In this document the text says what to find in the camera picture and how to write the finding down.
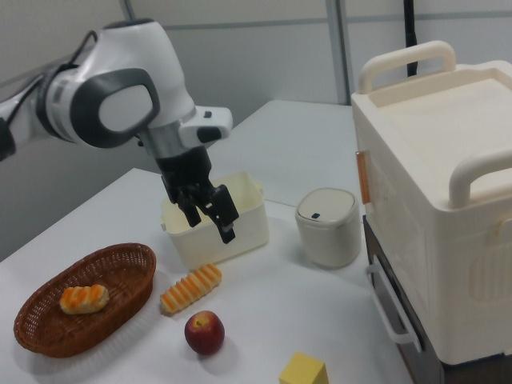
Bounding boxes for long striped bread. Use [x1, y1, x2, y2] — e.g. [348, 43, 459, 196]
[159, 262, 223, 317]

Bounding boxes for short striped bread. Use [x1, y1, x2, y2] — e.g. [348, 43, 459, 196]
[58, 283, 110, 316]

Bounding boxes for dark brown cabinet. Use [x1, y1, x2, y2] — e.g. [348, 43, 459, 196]
[362, 214, 505, 384]

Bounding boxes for brown wicker basket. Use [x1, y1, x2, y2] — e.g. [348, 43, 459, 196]
[13, 242, 158, 359]

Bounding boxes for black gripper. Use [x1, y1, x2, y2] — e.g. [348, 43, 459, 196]
[154, 146, 240, 245]

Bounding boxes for red apple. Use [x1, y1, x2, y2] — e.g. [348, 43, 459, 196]
[183, 310, 226, 357]

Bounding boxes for black pole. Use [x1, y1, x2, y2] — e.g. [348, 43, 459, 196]
[401, 0, 420, 78]

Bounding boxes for clear cabinet handle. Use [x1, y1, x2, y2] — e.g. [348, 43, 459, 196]
[365, 253, 423, 354]

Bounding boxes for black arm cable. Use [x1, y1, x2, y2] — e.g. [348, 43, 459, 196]
[0, 30, 99, 121]

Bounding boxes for cream plastic open box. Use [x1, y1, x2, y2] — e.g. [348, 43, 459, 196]
[160, 170, 270, 271]

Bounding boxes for copper latch strip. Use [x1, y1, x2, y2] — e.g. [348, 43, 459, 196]
[356, 150, 370, 206]

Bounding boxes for small cream lidded bin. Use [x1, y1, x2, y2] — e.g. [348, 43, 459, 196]
[294, 186, 361, 270]

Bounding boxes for large cream cooler box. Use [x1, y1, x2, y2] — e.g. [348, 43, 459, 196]
[350, 39, 512, 367]

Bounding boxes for yellow cube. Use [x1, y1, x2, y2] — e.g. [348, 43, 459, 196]
[278, 350, 330, 384]

